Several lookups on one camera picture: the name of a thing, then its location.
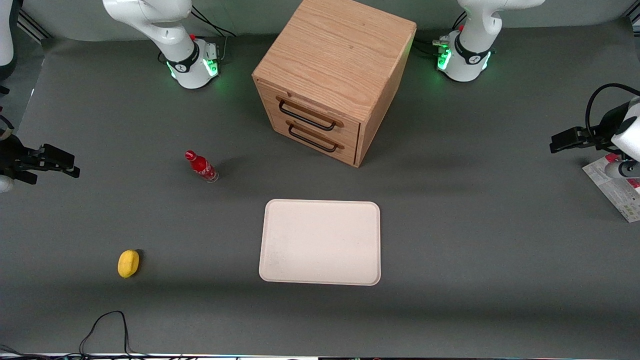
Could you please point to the yellow lemon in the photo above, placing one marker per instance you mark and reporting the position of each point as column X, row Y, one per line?
column 128, row 263

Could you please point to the wooden drawer cabinet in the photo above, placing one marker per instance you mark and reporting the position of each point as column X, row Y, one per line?
column 335, row 50

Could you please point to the beige plastic tray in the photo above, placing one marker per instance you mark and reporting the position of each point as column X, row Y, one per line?
column 320, row 242

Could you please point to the dark grey table mat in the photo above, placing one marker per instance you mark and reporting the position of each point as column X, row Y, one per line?
column 500, row 250

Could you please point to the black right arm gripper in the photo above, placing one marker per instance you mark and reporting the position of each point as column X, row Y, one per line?
column 11, row 156

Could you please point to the wooden drawer front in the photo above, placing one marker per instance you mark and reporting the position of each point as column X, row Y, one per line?
column 320, row 142
column 320, row 107

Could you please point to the red cookie box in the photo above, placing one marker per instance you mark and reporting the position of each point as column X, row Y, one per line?
column 617, row 192

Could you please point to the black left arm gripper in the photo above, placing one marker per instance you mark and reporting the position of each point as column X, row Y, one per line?
column 603, row 136

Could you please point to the red cola bottle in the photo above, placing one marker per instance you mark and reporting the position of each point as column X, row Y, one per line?
column 201, row 165

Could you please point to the aluminium frame rail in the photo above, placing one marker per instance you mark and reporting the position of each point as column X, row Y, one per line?
column 635, row 19
column 35, row 27

